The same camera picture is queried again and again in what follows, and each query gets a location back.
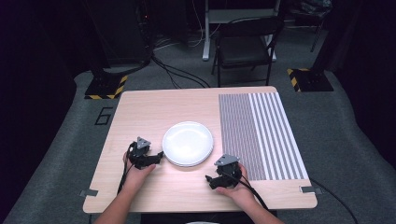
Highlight grey tape strip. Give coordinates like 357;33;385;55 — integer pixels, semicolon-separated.
78;189;99;198
299;185;324;196

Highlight right hand-held gripper black cable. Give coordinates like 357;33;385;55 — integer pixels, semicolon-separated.
229;172;270;211

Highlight grey white striped mat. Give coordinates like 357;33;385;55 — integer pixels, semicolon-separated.
218;91;310;182

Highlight person's left hand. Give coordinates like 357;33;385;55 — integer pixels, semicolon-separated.
122;150;157;191

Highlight white floor cables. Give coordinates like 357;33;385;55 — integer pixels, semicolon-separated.
153;0;220;51

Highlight black folding chair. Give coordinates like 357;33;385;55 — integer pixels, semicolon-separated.
211;16;285;88

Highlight thin black floor cable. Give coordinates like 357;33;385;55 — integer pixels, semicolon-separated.
309;176;360;224

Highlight dark furniture with clutter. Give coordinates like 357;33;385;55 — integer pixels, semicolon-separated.
285;0;333;53

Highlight white desk frame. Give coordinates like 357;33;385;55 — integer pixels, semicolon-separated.
202;0;282;62

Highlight black equipment cabinet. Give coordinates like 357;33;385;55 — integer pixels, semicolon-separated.
92;0;154;68

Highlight black floor cables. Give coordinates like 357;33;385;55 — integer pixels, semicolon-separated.
150;51;211;90

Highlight person's right hand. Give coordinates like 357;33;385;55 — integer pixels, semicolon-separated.
216;163;255;203

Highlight hand-held gripper black cable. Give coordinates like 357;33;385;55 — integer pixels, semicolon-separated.
229;172;270;211
117;141;138;196

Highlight hazard-striped black stand base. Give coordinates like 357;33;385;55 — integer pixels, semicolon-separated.
84;74;129;101
286;67;334;93

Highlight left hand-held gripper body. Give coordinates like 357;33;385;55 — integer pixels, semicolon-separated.
127;136;157;171

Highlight left hand-held gripper black cable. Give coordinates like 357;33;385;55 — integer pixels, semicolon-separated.
117;141;138;196

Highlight person's dark clothing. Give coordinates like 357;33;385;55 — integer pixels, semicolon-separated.
139;210;278;224

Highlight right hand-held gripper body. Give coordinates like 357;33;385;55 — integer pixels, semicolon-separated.
214;154;244;189

